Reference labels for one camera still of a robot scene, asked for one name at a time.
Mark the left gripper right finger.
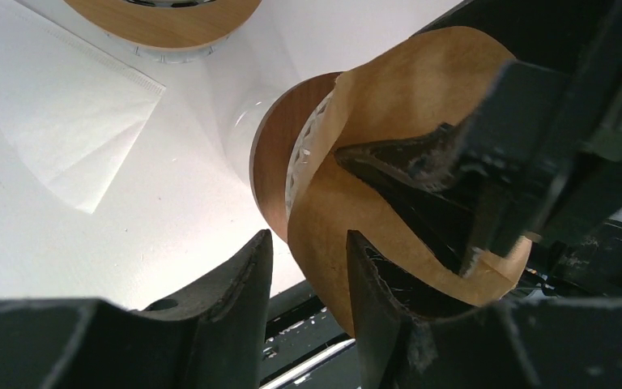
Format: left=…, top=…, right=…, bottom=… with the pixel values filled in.
left=346, top=230, right=622, bottom=388

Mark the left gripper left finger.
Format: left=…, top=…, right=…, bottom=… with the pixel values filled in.
left=0, top=230, right=273, bottom=388

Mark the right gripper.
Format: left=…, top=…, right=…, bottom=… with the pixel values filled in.
left=334, top=1, right=622, bottom=296

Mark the brown paper coffee filter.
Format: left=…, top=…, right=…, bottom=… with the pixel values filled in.
left=287, top=27, right=531, bottom=334

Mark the dark wooden ring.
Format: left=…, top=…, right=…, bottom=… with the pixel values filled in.
left=249, top=71, right=344, bottom=244

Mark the clear glass with brown band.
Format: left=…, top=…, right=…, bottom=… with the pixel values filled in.
left=221, top=90, right=279, bottom=187

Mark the white paper coffee filter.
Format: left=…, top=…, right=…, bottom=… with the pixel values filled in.
left=0, top=1, right=165, bottom=213

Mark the light wooden ring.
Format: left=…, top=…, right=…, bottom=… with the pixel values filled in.
left=64, top=0, right=264, bottom=52

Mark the grey glass carafe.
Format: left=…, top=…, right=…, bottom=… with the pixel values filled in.
left=104, top=32, right=231, bottom=64

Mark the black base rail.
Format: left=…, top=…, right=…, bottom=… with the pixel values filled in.
left=259, top=281, right=361, bottom=388

